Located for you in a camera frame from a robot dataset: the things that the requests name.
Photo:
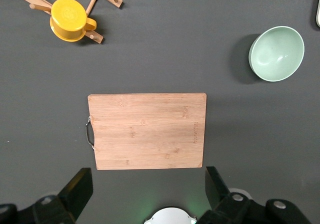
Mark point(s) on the light green bowl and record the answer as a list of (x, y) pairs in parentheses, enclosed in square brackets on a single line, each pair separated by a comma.
[(275, 54)]

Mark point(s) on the wooden cutting board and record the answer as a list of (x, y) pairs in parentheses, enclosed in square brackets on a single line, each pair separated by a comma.
[(150, 131)]

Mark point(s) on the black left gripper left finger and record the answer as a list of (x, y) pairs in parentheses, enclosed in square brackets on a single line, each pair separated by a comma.
[(67, 204)]

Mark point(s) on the yellow mug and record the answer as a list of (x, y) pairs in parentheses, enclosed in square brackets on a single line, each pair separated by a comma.
[(67, 17)]

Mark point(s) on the beige bear print tray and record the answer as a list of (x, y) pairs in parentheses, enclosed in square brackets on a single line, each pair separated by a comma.
[(318, 14)]

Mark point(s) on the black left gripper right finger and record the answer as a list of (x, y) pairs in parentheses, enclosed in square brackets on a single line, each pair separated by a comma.
[(225, 209)]

